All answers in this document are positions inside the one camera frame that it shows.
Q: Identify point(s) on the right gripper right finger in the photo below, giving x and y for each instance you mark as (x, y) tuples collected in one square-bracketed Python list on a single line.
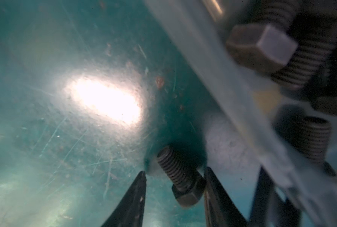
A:
[(220, 210)]

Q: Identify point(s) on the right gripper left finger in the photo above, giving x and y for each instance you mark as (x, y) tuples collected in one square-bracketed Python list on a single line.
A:
[(130, 210)]

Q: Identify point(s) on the black hex bolt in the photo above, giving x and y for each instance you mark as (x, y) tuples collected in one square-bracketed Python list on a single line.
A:
[(311, 139), (335, 85), (263, 45), (316, 42), (188, 184)]

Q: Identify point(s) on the clear plastic organizer box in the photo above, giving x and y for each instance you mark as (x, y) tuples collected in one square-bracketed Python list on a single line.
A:
[(247, 100)]

